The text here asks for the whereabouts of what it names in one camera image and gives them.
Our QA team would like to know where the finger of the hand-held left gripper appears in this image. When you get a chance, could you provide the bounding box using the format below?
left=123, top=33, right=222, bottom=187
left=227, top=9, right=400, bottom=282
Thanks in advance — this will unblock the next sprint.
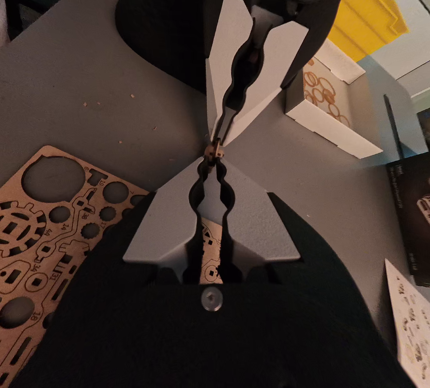
left=205, top=0, right=256, bottom=143
left=222, top=22, right=310, bottom=146

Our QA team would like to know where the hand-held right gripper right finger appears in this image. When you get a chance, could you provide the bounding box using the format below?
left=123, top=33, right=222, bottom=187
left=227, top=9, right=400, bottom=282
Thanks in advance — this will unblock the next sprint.
left=215, top=158, right=300, bottom=280

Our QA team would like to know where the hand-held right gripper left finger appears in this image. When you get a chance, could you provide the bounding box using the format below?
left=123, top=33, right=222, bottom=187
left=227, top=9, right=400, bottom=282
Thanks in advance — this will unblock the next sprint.
left=123, top=156, right=210, bottom=283

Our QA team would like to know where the small curved wooden model part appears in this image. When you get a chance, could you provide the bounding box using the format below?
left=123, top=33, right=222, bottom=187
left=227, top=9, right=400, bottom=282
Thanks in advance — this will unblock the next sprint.
left=204, top=138, right=225, bottom=174

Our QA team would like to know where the laser-cut plywood parts sheet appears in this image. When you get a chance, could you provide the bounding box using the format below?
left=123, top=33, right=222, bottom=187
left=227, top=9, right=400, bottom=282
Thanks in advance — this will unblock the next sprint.
left=0, top=145, right=224, bottom=388

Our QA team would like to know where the pile of tan rubber bands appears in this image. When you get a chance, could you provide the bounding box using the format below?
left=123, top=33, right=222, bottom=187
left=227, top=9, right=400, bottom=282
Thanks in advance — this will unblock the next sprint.
left=302, top=59, right=350, bottom=127

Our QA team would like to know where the black quilted pad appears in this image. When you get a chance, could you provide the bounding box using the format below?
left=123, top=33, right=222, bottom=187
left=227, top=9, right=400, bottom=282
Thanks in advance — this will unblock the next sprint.
left=115, top=0, right=215, bottom=95

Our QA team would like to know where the yellow plastic bin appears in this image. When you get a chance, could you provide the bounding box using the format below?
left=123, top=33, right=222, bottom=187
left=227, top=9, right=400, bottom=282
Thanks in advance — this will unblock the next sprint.
left=327, top=0, right=410, bottom=63

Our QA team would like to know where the white cardboard box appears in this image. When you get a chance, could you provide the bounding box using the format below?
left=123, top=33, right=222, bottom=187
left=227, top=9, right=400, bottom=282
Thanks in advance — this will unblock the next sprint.
left=285, top=39, right=383, bottom=160

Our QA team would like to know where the thin black rod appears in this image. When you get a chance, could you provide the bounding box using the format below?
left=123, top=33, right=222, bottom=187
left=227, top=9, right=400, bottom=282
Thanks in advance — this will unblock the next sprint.
left=384, top=94, right=404, bottom=160

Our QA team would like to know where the black booklet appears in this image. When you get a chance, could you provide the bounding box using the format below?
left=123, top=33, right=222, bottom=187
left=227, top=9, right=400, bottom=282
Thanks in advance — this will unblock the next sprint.
left=386, top=153, right=430, bottom=287

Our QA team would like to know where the illustrated instruction booklet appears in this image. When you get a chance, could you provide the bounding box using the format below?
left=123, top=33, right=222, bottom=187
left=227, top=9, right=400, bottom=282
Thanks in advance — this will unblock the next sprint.
left=384, top=259, right=430, bottom=388

